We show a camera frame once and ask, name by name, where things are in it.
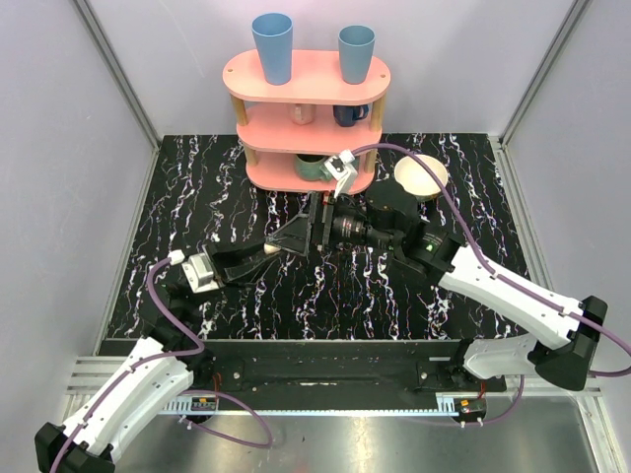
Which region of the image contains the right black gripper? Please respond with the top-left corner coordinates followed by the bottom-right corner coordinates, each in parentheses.
top-left (266, 188), bottom-right (399, 254)

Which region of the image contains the cream earbud charging case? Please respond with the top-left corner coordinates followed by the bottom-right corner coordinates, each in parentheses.
top-left (263, 243), bottom-right (280, 254)

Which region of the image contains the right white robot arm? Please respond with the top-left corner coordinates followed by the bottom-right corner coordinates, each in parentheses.
top-left (264, 179), bottom-right (607, 391)

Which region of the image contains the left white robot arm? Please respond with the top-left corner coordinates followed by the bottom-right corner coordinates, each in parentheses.
top-left (35, 242), bottom-right (280, 472)

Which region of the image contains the green speckled ceramic mug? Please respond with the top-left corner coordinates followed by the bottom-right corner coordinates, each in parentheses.
top-left (294, 154), bottom-right (331, 181)

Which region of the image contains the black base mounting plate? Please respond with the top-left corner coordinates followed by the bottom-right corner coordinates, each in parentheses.
top-left (98, 337), bottom-right (533, 410)

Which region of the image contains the pink three-tier wooden shelf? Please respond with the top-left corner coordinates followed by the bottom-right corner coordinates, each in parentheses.
top-left (223, 49), bottom-right (390, 193)

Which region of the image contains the pink ceramic mug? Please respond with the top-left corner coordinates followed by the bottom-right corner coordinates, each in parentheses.
top-left (288, 103), bottom-right (316, 125)

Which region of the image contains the cream bowl with dark rim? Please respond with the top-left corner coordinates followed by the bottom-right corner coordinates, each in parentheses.
top-left (394, 155), bottom-right (449, 202)

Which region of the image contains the dark blue ceramic mug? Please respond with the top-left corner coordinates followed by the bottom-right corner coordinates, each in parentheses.
top-left (332, 104), bottom-right (370, 127)

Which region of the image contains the small blue plastic cup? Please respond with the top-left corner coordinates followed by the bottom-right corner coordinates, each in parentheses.
top-left (338, 25), bottom-right (376, 85)

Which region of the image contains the large blue plastic cup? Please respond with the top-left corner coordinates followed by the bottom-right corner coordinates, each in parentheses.
top-left (251, 13), bottom-right (293, 86)

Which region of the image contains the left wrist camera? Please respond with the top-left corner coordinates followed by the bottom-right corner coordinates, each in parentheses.
top-left (181, 253), bottom-right (219, 294)

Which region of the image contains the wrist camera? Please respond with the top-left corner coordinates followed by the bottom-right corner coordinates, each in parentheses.
top-left (181, 253), bottom-right (219, 294)
top-left (321, 150), bottom-right (358, 199)

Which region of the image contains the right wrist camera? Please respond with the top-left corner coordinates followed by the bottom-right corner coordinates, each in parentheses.
top-left (321, 150), bottom-right (358, 199)

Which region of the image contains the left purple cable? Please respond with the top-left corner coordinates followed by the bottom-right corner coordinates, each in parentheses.
top-left (48, 250), bottom-right (275, 473)

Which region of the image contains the purple cable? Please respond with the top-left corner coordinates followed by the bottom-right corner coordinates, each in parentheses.
top-left (48, 250), bottom-right (275, 473)
top-left (344, 142), bottom-right (631, 430)

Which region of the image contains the aluminium frame rail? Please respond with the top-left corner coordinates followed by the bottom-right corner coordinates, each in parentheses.
top-left (63, 356), bottom-right (627, 472)

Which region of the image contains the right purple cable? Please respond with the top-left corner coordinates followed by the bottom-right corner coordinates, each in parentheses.
top-left (344, 142), bottom-right (631, 430)

